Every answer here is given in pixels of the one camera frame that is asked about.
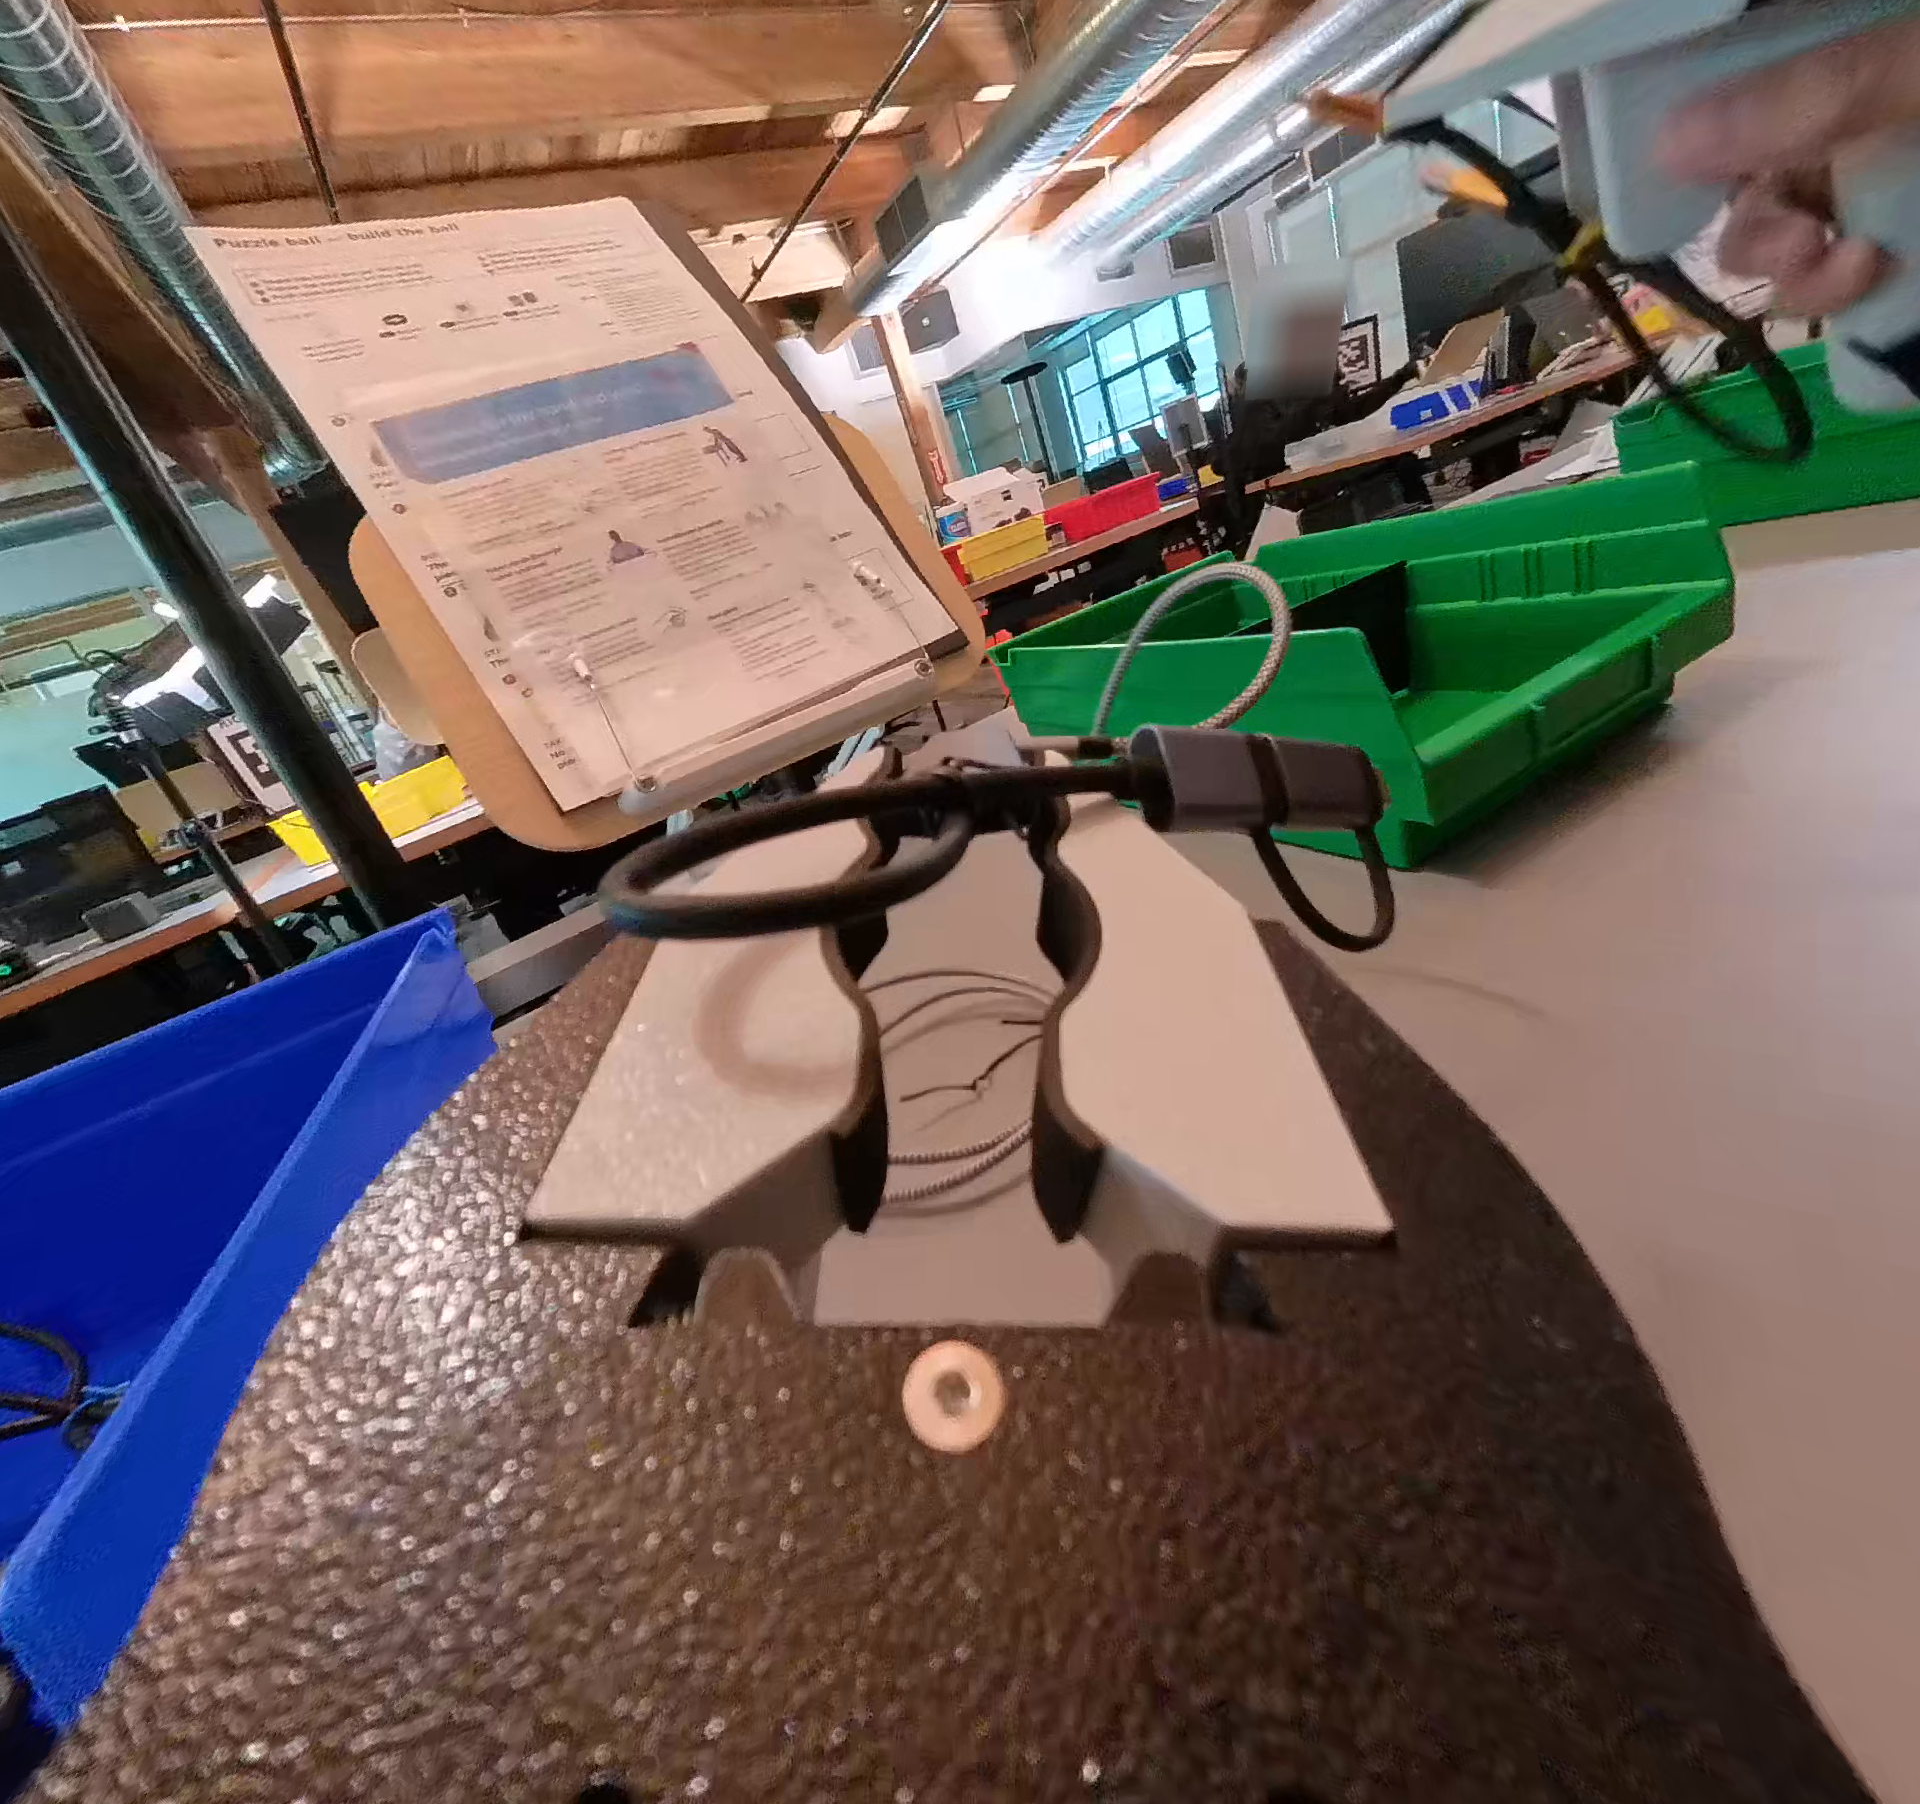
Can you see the red plastic bin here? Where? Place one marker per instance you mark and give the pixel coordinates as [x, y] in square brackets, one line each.
[1103, 507]

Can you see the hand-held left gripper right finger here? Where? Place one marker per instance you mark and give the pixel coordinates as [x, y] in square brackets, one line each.
[1214, 1069]

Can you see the small tag sign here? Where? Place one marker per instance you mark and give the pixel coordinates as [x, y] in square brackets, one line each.
[1359, 353]

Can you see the blue plastic bin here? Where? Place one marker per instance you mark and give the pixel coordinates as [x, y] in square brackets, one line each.
[195, 1159]

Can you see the silver spiral duct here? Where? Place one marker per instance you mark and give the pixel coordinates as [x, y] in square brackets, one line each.
[1350, 48]
[91, 109]

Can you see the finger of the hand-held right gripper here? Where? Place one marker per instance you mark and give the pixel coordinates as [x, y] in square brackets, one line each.
[1575, 19]
[1620, 155]

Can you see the grey desk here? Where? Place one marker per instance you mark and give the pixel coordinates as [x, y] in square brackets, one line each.
[1651, 1084]

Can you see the person's right hand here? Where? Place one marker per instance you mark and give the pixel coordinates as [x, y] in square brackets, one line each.
[1814, 124]

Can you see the green plastic bin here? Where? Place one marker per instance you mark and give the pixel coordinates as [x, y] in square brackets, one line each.
[1501, 665]
[1801, 462]

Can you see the black monitor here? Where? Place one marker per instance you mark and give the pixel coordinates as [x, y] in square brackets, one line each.
[1479, 282]

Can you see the black tripod with light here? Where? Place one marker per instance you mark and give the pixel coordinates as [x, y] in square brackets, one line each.
[165, 725]

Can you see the yellow plastic bin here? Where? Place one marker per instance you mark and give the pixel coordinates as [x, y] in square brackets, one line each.
[1002, 547]
[390, 798]

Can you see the black wall speaker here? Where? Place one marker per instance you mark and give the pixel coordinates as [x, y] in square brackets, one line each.
[930, 319]

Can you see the black white tag sign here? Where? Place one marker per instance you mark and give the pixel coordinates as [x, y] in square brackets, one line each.
[249, 768]

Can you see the document stand with instruction sheet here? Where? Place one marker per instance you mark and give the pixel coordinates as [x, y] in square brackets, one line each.
[570, 485]

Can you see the black stand pole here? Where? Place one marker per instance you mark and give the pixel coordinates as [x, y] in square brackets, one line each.
[213, 605]

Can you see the silver duct with vent grilles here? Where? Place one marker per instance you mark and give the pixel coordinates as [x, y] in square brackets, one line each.
[1050, 79]

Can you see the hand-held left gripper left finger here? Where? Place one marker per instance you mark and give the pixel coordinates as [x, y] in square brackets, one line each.
[704, 1069]

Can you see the grey USB hub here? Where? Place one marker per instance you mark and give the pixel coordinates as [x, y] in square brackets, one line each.
[1261, 781]

